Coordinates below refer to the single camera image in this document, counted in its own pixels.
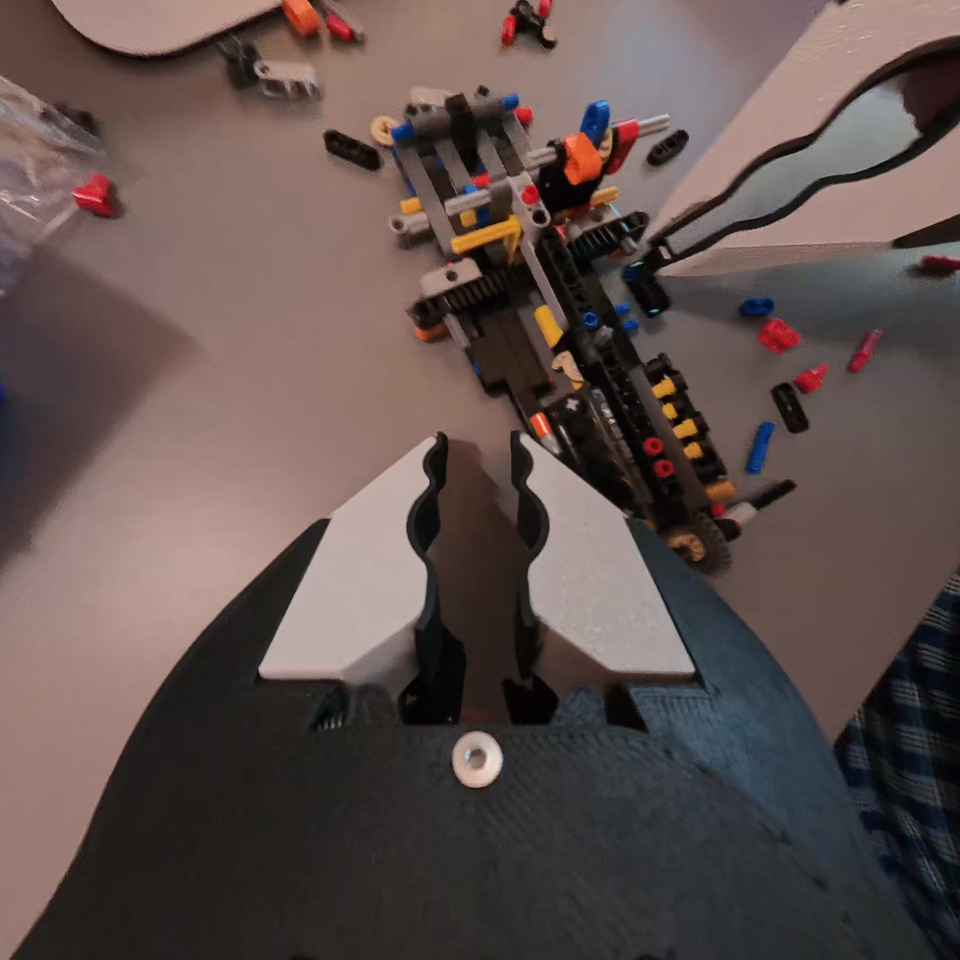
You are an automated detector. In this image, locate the short black lego brick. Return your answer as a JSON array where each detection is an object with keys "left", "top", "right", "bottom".
[{"left": 626, "top": 255, "right": 674, "bottom": 318}]

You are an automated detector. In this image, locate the person's plaid clothing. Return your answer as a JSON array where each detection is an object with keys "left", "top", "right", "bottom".
[{"left": 832, "top": 570, "right": 960, "bottom": 960}]

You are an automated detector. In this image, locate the light grey lego pin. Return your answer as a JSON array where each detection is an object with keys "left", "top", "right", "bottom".
[{"left": 318, "top": 0, "right": 367, "bottom": 42}]

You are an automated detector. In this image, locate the white lamp base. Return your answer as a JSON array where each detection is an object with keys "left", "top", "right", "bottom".
[{"left": 48, "top": 0, "right": 290, "bottom": 60}]

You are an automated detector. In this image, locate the dark grey lego connector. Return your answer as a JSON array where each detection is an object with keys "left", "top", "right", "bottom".
[
  {"left": 45, "top": 101, "right": 102, "bottom": 140},
  {"left": 216, "top": 33, "right": 264, "bottom": 90}
]

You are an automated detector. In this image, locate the black lego connector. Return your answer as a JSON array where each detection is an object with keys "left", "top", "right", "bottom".
[{"left": 508, "top": 0, "right": 560, "bottom": 50}]

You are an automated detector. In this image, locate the clear plastic bag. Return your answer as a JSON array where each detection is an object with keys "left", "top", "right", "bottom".
[{"left": 0, "top": 75, "right": 110, "bottom": 294}]

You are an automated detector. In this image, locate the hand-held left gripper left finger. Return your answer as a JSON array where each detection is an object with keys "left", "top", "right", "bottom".
[{"left": 257, "top": 431, "right": 468, "bottom": 725}]

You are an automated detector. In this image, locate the lego car chassis assembly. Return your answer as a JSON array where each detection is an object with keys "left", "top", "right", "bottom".
[{"left": 388, "top": 86, "right": 798, "bottom": 577}]

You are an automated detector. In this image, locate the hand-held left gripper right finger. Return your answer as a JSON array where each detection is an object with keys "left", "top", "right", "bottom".
[{"left": 501, "top": 429, "right": 697, "bottom": 725}]

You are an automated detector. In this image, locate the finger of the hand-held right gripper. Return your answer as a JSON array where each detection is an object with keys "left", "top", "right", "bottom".
[
  {"left": 656, "top": 101, "right": 960, "bottom": 280},
  {"left": 646, "top": 0, "right": 960, "bottom": 247}
]

